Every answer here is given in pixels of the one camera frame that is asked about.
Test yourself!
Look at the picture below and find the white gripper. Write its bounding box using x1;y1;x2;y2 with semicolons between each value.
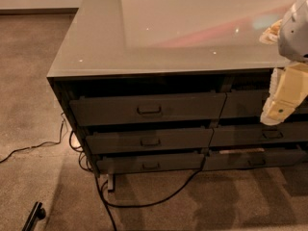
259;0;308;126

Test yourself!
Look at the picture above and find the grey drawer cabinet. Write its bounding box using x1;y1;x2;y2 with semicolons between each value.
47;0;307;174

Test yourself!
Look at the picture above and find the metal cabinet leg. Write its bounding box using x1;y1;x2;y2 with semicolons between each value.
107;174;116;193

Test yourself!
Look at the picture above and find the black object on floor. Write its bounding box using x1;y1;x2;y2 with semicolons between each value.
22;202;46;231

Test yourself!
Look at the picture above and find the thick black floor cable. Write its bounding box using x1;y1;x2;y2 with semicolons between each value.
68;130;206;231

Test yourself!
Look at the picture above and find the thin black floor cable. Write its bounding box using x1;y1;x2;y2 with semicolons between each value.
0;113;66;165

